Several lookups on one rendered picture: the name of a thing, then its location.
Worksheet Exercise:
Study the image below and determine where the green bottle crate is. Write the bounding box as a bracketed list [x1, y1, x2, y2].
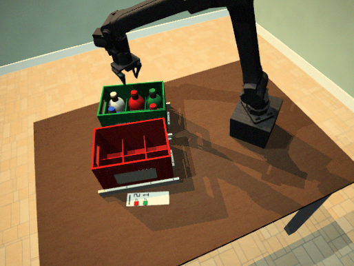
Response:
[97, 82, 168, 133]

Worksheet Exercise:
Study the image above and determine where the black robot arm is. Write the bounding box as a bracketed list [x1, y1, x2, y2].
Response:
[92, 0, 275, 124]

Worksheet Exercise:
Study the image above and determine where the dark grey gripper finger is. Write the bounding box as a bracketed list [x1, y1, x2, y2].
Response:
[132, 65, 142, 79]
[112, 71, 126, 85]

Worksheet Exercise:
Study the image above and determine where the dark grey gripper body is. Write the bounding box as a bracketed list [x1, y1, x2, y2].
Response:
[110, 49, 142, 74]

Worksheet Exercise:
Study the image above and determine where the white bottle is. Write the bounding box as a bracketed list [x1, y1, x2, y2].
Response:
[109, 92, 125, 112]

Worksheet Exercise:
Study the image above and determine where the red crate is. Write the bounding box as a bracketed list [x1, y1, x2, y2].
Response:
[91, 120, 174, 190]

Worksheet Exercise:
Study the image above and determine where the blue bottle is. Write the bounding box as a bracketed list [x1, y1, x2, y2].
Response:
[108, 106, 120, 114]

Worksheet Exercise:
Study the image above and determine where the white paper pick list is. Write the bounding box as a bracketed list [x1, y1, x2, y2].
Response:
[127, 192, 169, 207]

